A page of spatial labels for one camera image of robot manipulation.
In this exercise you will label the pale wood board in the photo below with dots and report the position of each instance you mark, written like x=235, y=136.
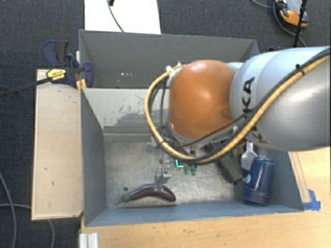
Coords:
x=57, y=148

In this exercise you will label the blue cup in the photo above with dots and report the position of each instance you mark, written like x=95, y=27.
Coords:
x=259, y=182

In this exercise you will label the grey metal bin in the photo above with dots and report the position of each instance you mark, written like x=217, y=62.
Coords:
x=124, y=154

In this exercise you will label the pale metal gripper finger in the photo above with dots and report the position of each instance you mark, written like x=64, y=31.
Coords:
x=153, y=146
x=162, y=176

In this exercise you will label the black cylinder on white bracket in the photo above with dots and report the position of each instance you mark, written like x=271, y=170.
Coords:
x=230, y=168

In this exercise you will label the purple toy eggplant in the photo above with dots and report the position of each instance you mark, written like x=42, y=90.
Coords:
x=155, y=195

